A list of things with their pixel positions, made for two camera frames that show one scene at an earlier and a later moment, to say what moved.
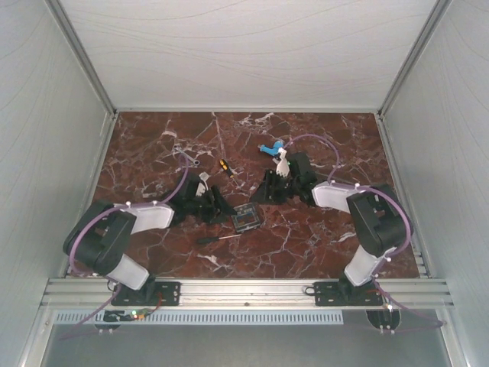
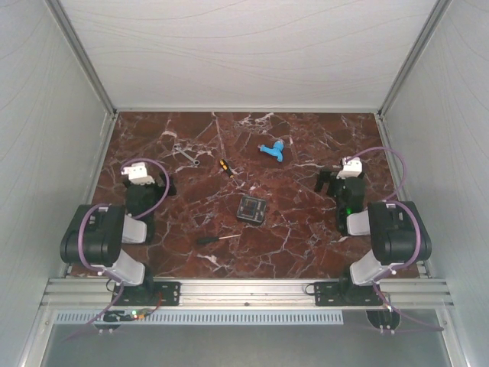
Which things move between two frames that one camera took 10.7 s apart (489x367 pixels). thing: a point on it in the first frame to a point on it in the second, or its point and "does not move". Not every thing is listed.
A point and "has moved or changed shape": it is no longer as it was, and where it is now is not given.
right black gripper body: x=293 y=183 to x=334 y=188
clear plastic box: x=247 y=217 has moved or changed shape
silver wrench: x=195 y=162 does not move
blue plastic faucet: x=273 y=151 does not move
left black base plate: x=156 y=293 does not move
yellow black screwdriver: x=225 y=167 does not move
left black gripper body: x=204 y=206 to x=154 y=190
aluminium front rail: x=249 y=293 does not move
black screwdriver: x=209 y=239 does not move
